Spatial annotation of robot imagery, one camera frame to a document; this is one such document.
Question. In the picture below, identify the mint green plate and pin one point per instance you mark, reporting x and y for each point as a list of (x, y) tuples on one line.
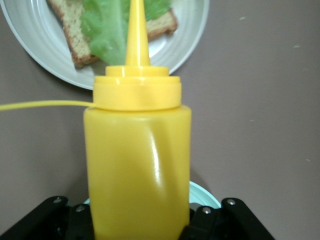
[(202, 192)]

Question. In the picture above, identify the green lettuce leaf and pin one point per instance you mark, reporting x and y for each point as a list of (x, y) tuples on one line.
[(105, 37)]

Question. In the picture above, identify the beige plate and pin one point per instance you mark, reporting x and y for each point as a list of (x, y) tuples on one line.
[(37, 37)]

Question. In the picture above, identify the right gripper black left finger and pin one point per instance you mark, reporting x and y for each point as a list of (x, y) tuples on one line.
[(50, 220)]

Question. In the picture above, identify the brown bread slice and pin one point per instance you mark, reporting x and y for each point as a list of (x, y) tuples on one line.
[(72, 32)]

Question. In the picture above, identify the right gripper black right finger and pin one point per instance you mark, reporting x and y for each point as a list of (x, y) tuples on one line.
[(225, 222)]

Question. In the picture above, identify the yellow squeeze bottle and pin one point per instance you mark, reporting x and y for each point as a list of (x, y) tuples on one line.
[(137, 150)]

